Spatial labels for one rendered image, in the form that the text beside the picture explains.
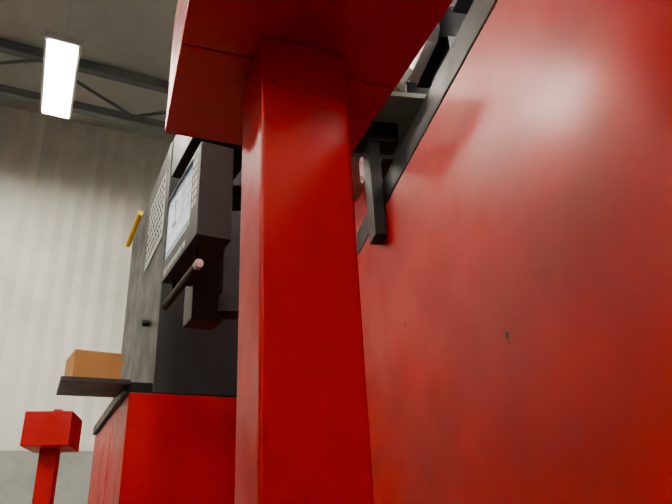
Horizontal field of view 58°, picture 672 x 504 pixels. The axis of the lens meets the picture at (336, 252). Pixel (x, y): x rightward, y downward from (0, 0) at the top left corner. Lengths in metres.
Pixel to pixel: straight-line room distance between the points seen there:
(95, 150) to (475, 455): 8.52
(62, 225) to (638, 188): 8.14
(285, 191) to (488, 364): 0.32
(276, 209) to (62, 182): 8.34
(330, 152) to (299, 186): 0.04
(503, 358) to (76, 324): 7.48
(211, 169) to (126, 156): 6.91
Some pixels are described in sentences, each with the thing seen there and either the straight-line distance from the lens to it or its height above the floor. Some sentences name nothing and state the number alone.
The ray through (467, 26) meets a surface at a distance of 0.73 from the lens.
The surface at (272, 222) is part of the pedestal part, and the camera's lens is 0.35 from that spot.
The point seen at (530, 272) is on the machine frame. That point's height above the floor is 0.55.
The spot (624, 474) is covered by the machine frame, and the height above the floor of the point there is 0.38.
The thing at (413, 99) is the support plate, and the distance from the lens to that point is 1.03.
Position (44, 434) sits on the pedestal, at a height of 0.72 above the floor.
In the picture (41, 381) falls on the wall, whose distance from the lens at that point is 7.75.
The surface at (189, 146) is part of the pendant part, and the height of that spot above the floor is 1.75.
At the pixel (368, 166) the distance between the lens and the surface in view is 1.02.
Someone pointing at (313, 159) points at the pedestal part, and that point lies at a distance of 0.38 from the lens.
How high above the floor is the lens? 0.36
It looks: 25 degrees up
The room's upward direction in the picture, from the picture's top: 3 degrees counter-clockwise
